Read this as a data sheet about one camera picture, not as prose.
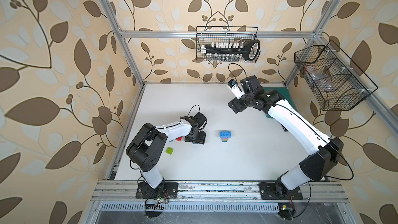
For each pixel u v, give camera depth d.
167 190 0.74
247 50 0.84
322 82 0.71
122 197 0.73
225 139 0.91
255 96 0.57
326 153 0.40
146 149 0.47
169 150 0.86
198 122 0.74
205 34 0.91
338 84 0.73
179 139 0.91
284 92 1.22
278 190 0.67
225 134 0.87
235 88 0.69
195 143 0.83
